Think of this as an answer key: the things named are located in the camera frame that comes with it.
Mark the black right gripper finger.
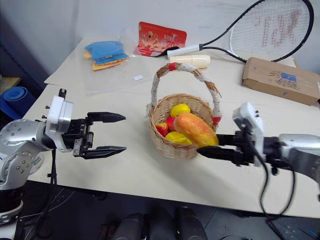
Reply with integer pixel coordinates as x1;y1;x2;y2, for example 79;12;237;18
215;133;238;147
196;146;238;161

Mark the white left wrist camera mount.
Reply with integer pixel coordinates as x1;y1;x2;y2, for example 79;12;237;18
42;88;75;153

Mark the orange yellow mango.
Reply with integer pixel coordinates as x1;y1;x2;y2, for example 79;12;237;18
172;112;220;149

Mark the red apple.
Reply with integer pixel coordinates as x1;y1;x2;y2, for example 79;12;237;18
165;116;176;133

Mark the cream cylindrical bottle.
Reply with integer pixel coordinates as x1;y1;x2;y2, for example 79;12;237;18
169;54;212;69

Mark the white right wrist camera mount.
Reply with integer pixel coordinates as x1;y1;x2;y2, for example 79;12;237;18
231;101;266;168

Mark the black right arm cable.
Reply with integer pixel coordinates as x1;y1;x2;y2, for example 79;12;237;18
243;124;297;221

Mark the clear plastic bag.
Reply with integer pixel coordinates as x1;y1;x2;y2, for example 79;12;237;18
84;56;154;97

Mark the yellow fruit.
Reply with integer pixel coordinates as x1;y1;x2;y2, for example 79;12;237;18
164;131;193;146

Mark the wicker basket with handle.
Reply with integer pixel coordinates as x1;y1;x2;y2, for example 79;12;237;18
145;62;223;161

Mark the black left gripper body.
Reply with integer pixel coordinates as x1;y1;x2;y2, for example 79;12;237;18
61;117;95;158

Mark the black white tennis racket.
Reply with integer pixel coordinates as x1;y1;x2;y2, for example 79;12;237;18
152;0;315;64

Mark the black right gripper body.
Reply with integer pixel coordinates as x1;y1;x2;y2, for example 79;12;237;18
231;129;260;167

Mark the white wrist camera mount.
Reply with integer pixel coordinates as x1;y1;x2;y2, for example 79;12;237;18
42;88;75;153
231;101;266;168

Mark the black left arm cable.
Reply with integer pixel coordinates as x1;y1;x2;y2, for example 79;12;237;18
14;148;60;240

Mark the brown cardboard box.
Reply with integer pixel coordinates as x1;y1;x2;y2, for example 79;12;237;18
241;57;320;107

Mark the blue rolled mat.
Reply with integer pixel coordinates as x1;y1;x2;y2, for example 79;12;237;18
0;85;36;121

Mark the round yellow lemon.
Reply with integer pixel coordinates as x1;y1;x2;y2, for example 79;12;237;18
170;103;192;119

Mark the red snack bag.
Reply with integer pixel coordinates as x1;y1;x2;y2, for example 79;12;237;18
132;21;188;58

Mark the red yellow peach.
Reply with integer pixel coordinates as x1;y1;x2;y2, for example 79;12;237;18
155;122;170;138

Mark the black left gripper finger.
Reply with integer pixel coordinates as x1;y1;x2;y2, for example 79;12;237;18
86;111;127;126
82;145;127;160

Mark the blue yellow cloths pack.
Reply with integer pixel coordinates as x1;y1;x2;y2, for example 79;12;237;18
83;40;129;72

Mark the dark rounded shape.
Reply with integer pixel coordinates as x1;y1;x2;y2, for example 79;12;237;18
113;212;147;240

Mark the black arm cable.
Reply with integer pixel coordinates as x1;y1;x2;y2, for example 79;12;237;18
14;148;60;240
243;124;297;221

